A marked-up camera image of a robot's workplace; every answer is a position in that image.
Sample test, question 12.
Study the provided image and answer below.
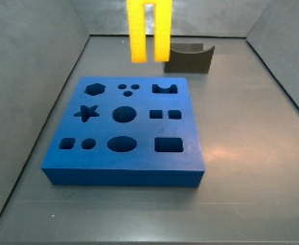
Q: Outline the dark grey curved holder block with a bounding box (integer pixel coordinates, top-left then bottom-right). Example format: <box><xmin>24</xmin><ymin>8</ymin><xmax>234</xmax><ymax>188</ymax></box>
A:
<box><xmin>164</xmin><ymin>43</ymin><xmax>215</xmax><ymax>74</ymax></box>

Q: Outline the yellow double-prong peg object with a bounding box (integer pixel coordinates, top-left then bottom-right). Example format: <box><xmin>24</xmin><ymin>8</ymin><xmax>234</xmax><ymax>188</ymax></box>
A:
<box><xmin>127</xmin><ymin>0</ymin><xmax>172</xmax><ymax>63</ymax></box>

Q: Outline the blue shape-sorter block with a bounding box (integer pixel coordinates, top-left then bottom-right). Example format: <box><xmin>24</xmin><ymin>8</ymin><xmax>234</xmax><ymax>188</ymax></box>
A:
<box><xmin>43</xmin><ymin>77</ymin><xmax>205</xmax><ymax>188</ymax></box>

